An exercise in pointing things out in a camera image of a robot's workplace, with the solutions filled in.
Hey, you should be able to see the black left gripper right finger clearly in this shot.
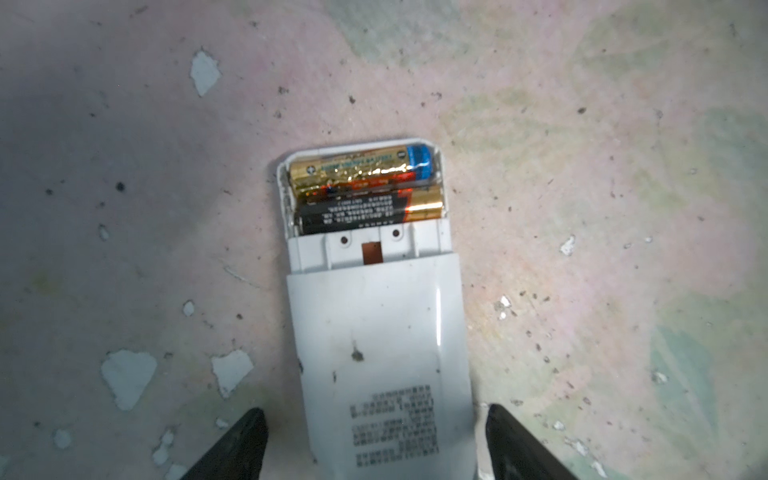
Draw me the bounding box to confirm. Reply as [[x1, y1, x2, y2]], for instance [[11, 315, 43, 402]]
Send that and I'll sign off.
[[485, 404, 577, 480]]

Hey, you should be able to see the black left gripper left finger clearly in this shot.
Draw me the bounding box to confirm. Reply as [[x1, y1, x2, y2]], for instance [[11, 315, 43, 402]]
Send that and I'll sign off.
[[181, 408, 269, 480]]

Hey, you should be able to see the white air conditioner remote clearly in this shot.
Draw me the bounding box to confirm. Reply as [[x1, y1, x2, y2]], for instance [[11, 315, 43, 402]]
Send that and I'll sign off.
[[277, 138, 477, 479]]

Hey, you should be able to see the black gold AA battery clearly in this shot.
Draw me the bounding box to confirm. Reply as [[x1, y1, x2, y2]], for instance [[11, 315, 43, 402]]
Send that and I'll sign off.
[[295, 187, 445, 235]]

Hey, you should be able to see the gold blue AA battery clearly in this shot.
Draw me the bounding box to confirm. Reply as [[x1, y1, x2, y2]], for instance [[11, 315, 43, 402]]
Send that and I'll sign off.
[[288, 144, 434, 201]]

